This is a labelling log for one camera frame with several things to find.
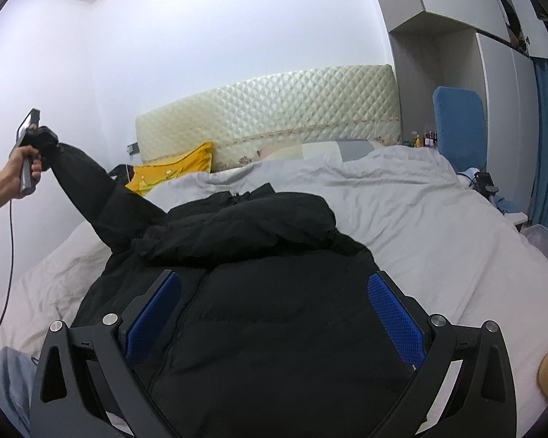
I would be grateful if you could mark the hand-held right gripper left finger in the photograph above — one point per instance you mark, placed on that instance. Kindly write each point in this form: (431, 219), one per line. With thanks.
(151, 315)

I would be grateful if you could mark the grey pillow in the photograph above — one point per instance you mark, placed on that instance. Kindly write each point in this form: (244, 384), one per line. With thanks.
(342, 149)

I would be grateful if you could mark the cream quilted headboard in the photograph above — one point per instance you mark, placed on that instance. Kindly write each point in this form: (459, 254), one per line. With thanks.
(274, 116)

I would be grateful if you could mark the yellow pillow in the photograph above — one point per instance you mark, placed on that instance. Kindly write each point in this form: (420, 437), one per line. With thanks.
(170, 169)

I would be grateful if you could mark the black wall socket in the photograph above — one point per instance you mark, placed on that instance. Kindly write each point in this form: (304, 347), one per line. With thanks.
(133, 148)

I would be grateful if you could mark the blue chair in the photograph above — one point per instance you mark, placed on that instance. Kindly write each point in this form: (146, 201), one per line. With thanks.
(461, 127)

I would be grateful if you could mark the person's leg in jeans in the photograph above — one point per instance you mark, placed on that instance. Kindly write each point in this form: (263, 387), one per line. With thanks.
(11, 388)

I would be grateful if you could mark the person's left hand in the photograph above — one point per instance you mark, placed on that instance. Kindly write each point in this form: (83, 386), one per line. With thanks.
(20, 171)

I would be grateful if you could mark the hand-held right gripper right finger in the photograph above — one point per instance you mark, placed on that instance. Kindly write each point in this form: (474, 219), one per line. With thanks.
(395, 315)

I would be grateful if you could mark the group of small bottles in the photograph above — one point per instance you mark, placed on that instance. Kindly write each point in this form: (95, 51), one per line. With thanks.
(424, 139)

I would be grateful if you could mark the black puffer jacket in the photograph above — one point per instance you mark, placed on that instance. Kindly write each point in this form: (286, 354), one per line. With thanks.
(237, 305)

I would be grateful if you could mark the white wardrobe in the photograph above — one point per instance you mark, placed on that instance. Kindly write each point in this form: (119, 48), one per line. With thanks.
(461, 32)

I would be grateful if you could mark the white duvet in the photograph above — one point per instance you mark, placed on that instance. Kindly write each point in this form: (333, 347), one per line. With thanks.
(392, 237)

